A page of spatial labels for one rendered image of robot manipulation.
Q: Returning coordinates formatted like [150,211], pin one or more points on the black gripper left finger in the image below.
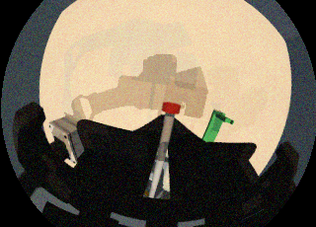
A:
[136,147]

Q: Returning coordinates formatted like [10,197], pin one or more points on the grey pin with red head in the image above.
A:
[168,121]

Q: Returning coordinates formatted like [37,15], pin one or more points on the green u-shaped stand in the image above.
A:
[214,125]

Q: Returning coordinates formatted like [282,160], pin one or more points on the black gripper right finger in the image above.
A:
[189,155]

